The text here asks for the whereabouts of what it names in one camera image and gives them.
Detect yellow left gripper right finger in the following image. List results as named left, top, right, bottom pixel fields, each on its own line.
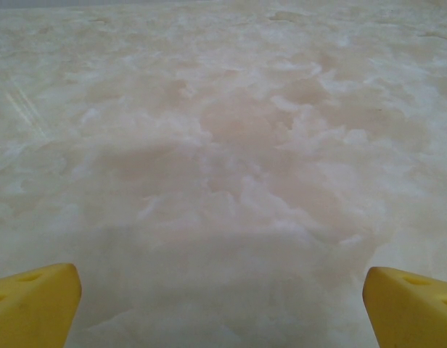
left=363, top=267, right=447, bottom=348

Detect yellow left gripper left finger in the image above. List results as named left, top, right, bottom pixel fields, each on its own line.
left=0, top=263, right=83, bottom=348

